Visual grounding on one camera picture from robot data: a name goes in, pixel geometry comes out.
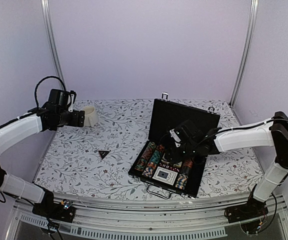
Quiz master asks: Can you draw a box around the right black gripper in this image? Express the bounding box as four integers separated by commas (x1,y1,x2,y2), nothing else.
165,142,199,165

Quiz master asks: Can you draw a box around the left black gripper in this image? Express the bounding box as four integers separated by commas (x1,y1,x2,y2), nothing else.
57,109,86,127

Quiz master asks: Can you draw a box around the black poker case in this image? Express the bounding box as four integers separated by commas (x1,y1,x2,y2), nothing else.
128,98,220,198

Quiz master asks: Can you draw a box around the white playing card box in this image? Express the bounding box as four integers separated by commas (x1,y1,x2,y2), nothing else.
152,166,178,185

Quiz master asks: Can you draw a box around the red black triangular card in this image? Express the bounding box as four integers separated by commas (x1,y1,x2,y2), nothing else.
98,150,110,160

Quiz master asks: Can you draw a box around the playing card deck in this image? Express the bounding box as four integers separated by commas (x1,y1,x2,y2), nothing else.
161,160,183,168

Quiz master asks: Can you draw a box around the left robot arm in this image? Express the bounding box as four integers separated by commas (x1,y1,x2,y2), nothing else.
0,89,85,217

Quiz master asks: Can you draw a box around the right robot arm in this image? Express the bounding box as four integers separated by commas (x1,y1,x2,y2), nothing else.
164,111,288,218

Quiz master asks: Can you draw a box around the cream ceramic mug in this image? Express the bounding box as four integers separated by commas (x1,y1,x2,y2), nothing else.
81,105,99,127

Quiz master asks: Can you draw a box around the red dice row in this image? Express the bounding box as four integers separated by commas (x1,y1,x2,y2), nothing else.
158,163,174,171

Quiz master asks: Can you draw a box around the orange blue chip row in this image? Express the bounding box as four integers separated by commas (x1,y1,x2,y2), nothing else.
175,158,194,190

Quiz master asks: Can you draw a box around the teal orange chip row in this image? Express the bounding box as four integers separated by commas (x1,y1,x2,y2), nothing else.
142,144,165,178

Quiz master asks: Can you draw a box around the green poker chip row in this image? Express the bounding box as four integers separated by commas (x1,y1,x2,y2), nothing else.
135,141,157,171

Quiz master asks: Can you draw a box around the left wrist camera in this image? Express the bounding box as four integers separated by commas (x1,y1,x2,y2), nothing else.
67,90,77,112

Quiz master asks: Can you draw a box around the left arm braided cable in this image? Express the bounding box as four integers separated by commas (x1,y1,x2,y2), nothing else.
34,75,67,111

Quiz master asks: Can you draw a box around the aluminium front rail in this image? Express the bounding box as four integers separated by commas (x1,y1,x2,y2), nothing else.
5,193,288,240

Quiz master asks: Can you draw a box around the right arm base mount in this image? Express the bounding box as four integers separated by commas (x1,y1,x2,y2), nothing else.
224,199,269,223

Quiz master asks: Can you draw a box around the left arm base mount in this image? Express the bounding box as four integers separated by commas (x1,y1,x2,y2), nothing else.
32,191,76,223

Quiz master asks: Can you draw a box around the aluminium frame post left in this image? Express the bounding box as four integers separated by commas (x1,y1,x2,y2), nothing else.
40,0,66,87

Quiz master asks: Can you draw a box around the aluminium frame post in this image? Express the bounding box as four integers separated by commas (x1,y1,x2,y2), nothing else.
40,0,66,87
229,0,259,108

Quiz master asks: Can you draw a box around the aluminium frame post right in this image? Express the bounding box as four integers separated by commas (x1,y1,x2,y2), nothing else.
229,0,259,108

